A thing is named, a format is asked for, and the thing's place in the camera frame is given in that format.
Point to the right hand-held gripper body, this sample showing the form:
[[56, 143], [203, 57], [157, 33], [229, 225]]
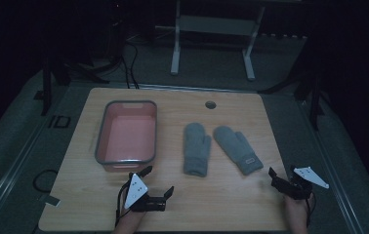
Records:
[[298, 185]]

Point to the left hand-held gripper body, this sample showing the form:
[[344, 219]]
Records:
[[136, 192]]

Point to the pink basin with grey rim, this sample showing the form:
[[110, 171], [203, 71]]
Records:
[[127, 135]]

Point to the grey mitten with label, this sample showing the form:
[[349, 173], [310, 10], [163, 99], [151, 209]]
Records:
[[237, 149]]

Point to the plain grey mitten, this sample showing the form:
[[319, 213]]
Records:
[[196, 149]]

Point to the person's left hand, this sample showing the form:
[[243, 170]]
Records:
[[133, 219]]

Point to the person's right hand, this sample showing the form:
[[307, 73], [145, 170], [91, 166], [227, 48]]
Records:
[[296, 213]]

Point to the black metal stand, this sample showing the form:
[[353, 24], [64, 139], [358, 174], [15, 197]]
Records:
[[46, 87], [314, 97]]

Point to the grey tape piece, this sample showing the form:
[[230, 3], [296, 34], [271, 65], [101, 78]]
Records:
[[52, 200]]

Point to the round grey table grommet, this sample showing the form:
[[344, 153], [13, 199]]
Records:
[[210, 104]]

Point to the white metal stand frame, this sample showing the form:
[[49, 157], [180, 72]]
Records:
[[215, 26]]

